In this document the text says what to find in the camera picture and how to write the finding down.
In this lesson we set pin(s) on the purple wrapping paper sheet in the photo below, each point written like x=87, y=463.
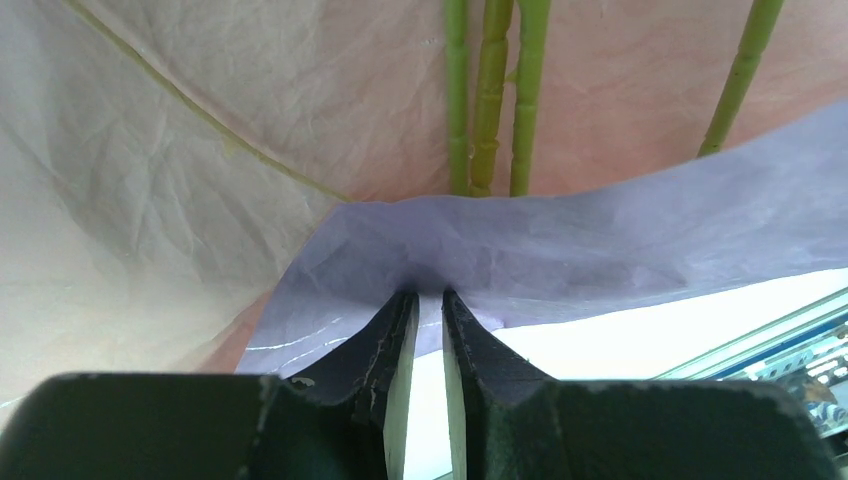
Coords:
x=775, y=207

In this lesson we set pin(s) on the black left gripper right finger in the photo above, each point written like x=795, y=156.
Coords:
x=510, y=420

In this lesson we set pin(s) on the aluminium mounting rail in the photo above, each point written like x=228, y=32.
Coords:
x=728, y=360

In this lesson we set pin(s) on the white fake rose stem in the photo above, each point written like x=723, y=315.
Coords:
x=457, y=68

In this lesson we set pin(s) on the peach fake rose stem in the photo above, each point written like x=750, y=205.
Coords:
x=534, y=21

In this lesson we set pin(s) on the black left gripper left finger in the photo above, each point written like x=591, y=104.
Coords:
x=343, y=417

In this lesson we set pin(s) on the pink wrapping paper sheet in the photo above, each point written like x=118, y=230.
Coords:
x=162, y=162

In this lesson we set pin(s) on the white slotted cable duct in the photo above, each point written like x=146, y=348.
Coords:
x=815, y=384

